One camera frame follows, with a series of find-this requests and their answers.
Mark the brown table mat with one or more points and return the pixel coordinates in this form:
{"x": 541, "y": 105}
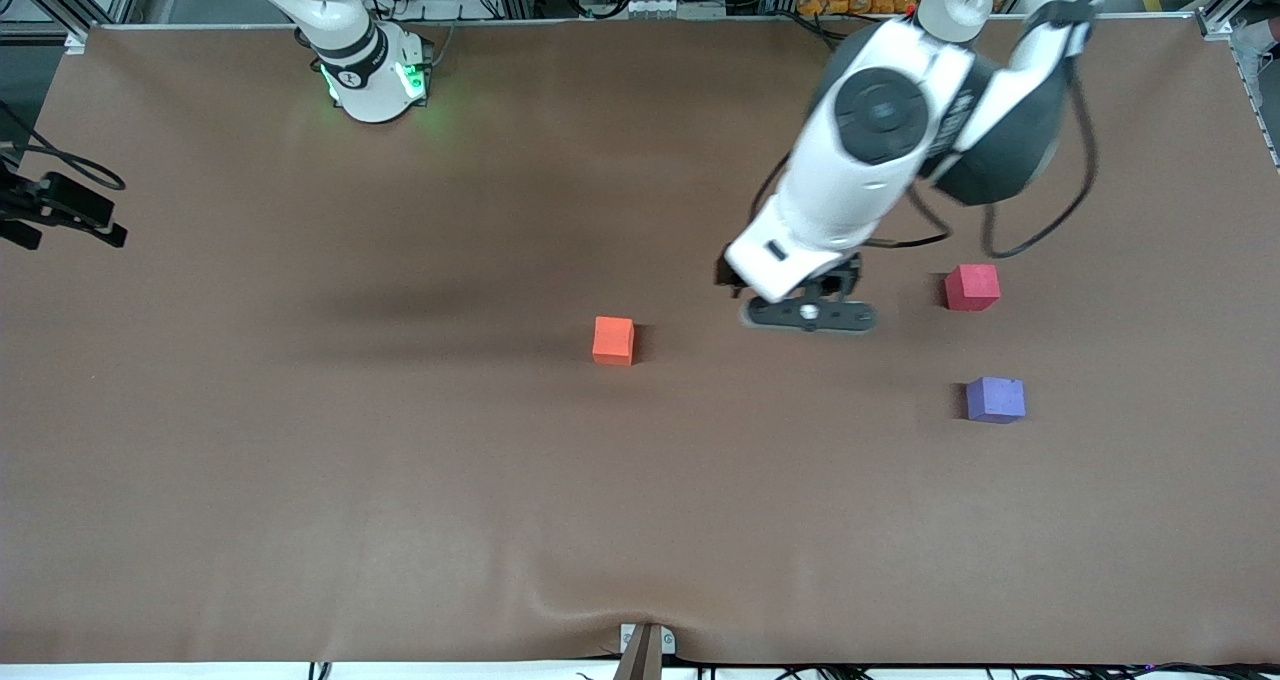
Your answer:
{"x": 400, "y": 460}

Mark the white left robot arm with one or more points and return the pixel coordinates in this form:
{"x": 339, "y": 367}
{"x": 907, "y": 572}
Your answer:
{"x": 920, "y": 110}

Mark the metal table edge bracket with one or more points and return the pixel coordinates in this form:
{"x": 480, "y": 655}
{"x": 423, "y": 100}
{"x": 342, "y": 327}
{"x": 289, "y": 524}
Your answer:
{"x": 646, "y": 648}

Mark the white connector block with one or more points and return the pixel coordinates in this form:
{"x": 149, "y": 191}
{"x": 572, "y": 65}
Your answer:
{"x": 675, "y": 6}

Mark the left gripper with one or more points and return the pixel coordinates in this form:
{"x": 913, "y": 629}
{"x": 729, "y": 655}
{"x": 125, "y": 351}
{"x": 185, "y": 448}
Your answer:
{"x": 724, "y": 273}

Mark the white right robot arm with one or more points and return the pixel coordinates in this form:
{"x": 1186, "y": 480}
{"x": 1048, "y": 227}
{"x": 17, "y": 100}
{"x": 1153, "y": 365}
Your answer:
{"x": 350, "y": 50}

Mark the orange foam cube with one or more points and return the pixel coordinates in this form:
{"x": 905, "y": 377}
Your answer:
{"x": 613, "y": 340}

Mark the purple foam cube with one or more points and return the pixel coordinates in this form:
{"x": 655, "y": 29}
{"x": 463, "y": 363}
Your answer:
{"x": 995, "y": 400}

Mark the metal frame corner bracket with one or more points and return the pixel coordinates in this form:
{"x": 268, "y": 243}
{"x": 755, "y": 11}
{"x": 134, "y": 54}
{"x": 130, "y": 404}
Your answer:
{"x": 1215, "y": 24}
{"x": 76, "y": 40}

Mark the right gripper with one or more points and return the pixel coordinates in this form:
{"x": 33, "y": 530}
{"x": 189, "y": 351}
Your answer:
{"x": 62, "y": 201}

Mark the grey white shoe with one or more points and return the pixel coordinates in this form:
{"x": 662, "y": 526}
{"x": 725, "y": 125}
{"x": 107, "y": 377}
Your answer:
{"x": 1262, "y": 38}

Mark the red foam cube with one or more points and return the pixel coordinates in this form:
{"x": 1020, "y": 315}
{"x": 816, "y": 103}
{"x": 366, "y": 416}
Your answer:
{"x": 972, "y": 287}

